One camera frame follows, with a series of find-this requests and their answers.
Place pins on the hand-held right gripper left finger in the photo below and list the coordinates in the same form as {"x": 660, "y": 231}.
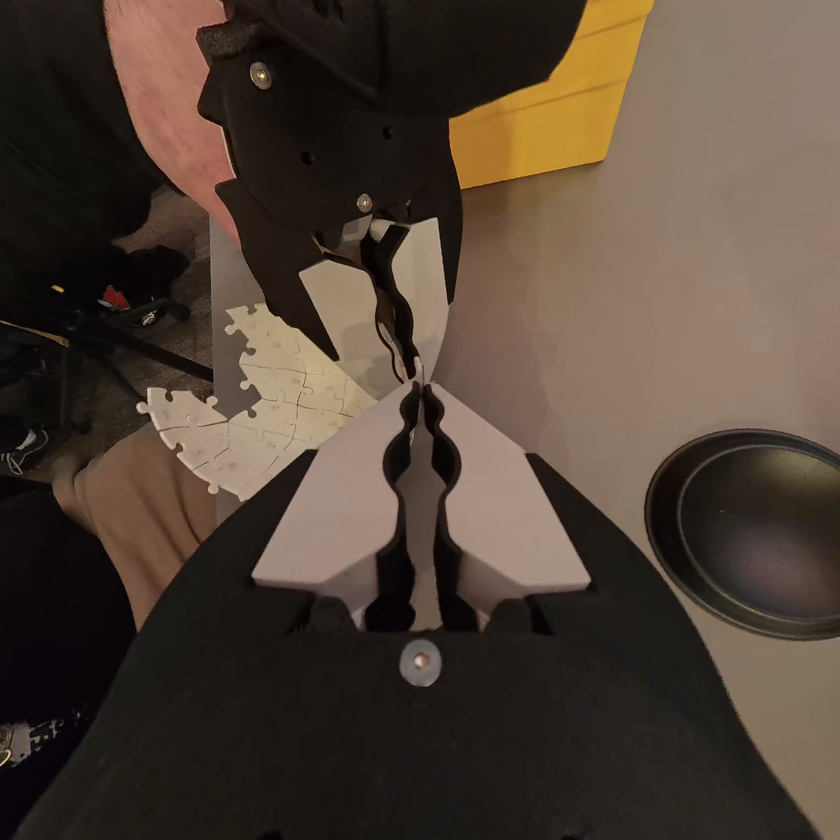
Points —
{"x": 328, "y": 518}

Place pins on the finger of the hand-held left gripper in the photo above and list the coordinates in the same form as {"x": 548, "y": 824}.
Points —
{"x": 341, "y": 295}
{"x": 426, "y": 275}

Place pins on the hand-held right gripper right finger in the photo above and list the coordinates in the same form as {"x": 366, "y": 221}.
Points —
{"x": 512, "y": 518}

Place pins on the small white puzzle piece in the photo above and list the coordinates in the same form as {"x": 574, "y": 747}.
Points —
{"x": 421, "y": 371}

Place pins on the white curved puzzle ball shell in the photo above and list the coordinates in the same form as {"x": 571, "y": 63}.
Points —
{"x": 282, "y": 394}

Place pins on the person's left forearm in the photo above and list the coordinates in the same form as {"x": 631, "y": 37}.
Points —
{"x": 52, "y": 98}

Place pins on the person's left hand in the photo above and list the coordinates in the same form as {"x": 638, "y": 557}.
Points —
{"x": 164, "y": 98}

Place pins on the yellow drawer cabinet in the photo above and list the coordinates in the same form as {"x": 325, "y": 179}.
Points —
{"x": 538, "y": 131}

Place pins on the black sneaker with red detail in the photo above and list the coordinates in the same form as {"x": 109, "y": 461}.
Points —
{"x": 154, "y": 275}

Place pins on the black tripod leg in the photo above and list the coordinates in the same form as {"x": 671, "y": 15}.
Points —
{"x": 164, "y": 359}

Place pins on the person's tan trouser leg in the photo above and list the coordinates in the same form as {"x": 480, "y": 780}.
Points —
{"x": 131, "y": 518}

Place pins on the black round tin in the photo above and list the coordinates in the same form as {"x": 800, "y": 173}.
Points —
{"x": 754, "y": 544}

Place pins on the person's black jacket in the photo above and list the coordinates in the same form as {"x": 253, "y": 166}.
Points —
{"x": 52, "y": 590}

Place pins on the black sneaker with white laces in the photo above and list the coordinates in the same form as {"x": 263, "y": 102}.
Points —
{"x": 23, "y": 449}

